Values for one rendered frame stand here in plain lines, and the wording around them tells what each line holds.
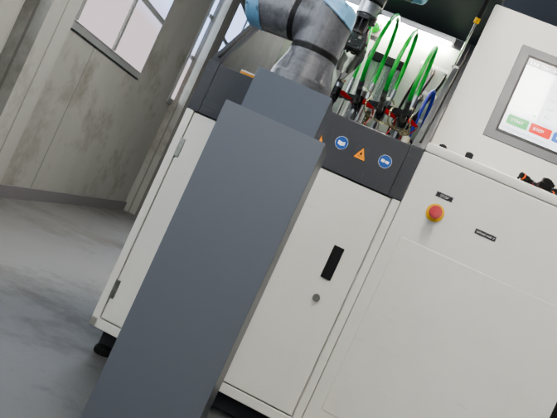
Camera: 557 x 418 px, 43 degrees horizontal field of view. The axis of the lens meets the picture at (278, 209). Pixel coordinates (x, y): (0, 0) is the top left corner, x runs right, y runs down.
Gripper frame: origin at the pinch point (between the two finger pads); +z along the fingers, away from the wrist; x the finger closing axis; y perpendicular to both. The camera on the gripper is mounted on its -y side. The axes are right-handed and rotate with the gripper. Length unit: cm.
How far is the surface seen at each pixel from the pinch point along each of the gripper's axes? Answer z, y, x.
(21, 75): 41, -95, -165
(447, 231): 33, 22, 50
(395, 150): 18.1, 22.0, 27.7
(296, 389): 92, 22, 30
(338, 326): 71, 22, 34
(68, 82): 31, -178, -186
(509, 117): -9, -5, 54
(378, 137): 16.6, 22.0, 21.6
